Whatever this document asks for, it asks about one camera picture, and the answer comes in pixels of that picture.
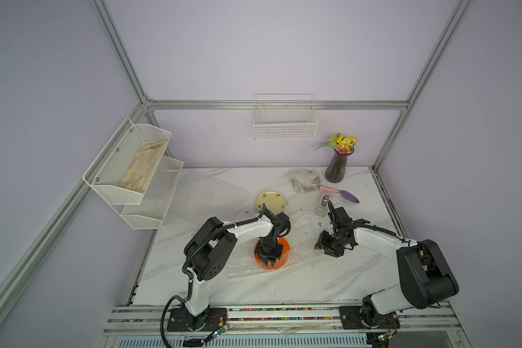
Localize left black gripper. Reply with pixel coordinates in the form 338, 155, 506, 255
254, 238, 283, 266

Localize orange dinner plate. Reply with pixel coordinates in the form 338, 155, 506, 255
254, 238, 290, 271

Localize clear bubble wrap sheet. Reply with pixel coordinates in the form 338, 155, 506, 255
224, 210, 323, 278
287, 168, 321, 193

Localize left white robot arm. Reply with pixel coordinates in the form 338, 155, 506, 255
182, 205, 291, 318

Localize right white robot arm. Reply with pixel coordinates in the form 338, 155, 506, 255
315, 202, 459, 329

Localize purple glass vase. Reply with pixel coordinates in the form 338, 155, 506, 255
324, 149, 355, 184

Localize yellow artificial flowers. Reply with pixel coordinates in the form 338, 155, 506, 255
316, 133, 358, 155

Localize lower white mesh shelf bin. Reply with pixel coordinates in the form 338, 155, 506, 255
121, 156, 184, 230

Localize white mesh shelf bin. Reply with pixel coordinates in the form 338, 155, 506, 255
121, 156, 184, 230
83, 119, 171, 205

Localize beige cloth in bin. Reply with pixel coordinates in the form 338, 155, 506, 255
118, 141, 168, 194

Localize upper white mesh shelf bin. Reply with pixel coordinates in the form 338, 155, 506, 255
83, 119, 171, 205

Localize black corrugated cable conduit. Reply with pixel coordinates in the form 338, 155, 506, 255
159, 215, 262, 348

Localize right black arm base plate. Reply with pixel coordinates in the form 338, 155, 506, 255
339, 305, 400, 330

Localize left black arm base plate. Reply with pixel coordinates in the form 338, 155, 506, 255
166, 307, 228, 332

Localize white wire wall basket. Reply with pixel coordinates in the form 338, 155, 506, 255
253, 94, 318, 140

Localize aluminium front rail frame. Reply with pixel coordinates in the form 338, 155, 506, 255
102, 302, 463, 336

